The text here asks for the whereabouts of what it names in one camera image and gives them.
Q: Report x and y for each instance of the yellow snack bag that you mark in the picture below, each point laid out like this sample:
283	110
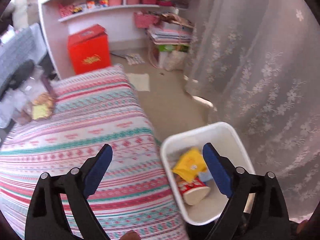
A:
190	165

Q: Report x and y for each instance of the red cardboard box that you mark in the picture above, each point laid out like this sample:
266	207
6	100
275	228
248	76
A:
88	49

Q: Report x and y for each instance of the patterned striped tablecloth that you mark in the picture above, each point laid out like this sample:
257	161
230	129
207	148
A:
94	109

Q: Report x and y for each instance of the red instant noodle cup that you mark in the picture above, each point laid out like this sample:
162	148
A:
192	193

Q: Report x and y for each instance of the pink plastic basket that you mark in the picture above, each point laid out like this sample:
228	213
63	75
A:
143	21

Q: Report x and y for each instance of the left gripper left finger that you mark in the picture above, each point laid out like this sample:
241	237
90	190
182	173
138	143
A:
46	218

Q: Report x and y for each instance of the grey sofa with quilt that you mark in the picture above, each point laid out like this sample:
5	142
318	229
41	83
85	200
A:
28	44

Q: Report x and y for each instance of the paper sheet on floor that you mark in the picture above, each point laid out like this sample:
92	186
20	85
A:
141	82

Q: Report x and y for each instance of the white pink shelf unit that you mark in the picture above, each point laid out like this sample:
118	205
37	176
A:
117	20

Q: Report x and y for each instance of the white lace curtain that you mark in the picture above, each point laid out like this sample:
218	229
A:
257	62

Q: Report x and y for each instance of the plastic jar with yellow label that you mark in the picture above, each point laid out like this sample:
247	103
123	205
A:
33	96

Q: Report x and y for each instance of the light blue carton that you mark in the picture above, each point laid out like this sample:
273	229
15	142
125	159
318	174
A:
205	176

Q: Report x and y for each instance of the plastic jar with dark snacks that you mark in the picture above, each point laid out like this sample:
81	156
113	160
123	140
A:
12	104

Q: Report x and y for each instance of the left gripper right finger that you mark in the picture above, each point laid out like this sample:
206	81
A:
256	207

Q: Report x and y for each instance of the white trash bin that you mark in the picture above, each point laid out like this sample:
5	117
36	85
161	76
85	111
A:
226	141

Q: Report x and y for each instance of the stack of papers and books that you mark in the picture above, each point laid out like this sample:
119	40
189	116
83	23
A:
169	41

